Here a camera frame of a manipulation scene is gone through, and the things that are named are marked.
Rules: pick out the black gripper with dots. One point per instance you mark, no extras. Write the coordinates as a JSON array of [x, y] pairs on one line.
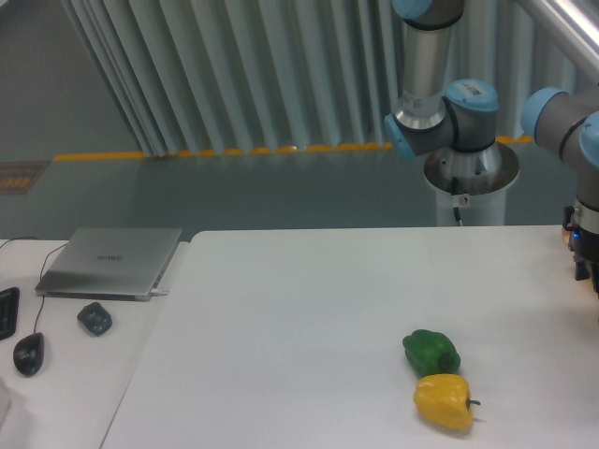
[[580, 225]]

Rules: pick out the yellow bell pepper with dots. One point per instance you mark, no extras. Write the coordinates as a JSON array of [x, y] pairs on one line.
[[445, 400]]

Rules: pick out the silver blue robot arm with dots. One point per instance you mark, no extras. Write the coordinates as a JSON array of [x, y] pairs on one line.
[[453, 126]]

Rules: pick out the green bell pepper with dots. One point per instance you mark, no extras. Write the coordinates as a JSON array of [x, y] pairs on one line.
[[429, 353]]

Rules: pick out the silver closed laptop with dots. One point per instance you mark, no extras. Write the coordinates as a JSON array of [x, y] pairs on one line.
[[111, 263]]

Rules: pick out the small black plastic case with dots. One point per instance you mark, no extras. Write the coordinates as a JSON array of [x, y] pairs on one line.
[[95, 319]]

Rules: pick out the black computer mouse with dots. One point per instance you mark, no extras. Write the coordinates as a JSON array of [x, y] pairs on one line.
[[28, 354]]

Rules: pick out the black keyboard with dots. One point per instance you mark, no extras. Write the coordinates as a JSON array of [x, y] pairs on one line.
[[9, 306]]

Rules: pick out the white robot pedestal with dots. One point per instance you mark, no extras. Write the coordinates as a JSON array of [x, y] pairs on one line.
[[471, 188]]

